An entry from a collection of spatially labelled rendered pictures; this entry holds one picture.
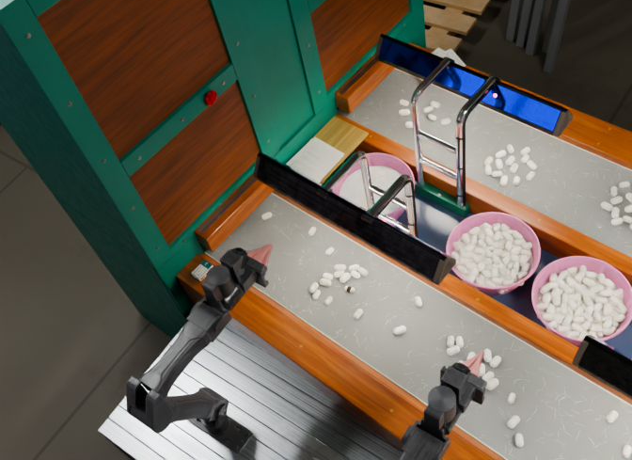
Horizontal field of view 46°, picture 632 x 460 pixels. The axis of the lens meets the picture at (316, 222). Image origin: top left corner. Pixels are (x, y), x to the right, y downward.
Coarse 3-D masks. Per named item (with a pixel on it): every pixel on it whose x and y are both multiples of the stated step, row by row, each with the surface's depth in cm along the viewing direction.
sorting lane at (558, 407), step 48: (240, 240) 234; (288, 240) 231; (336, 240) 228; (288, 288) 220; (336, 288) 218; (384, 288) 215; (432, 288) 212; (336, 336) 208; (384, 336) 206; (432, 336) 203; (480, 336) 201; (432, 384) 195; (528, 384) 191; (576, 384) 189; (480, 432) 186; (528, 432) 184; (576, 432) 182; (624, 432) 180
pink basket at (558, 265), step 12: (552, 264) 207; (564, 264) 209; (576, 264) 209; (588, 264) 208; (540, 276) 206; (612, 276) 204; (624, 288) 201; (624, 300) 201; (624, 324) 195; (564, 336) 194; (612, 336) 192
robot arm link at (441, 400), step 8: (432, 392) 149; (440, 392) 149; (448, 392) 149; (432, 400) 148; (440, 400) 148; (448, 400) 148; (432, 408) 147; (440, 408) 147; (448, 408) 147; (424, 416) 149; (432, 416) 147; (440, 416) 146; (448, 416) 149; (416, 424) 154; (424, 424) 152; (432, 424) 150; (440, 424) 149; (408, 432) 153; (432, 432) 153; (440, 432) 150; (448, 440) 151; (448, 448) 153; (440, 456) 150
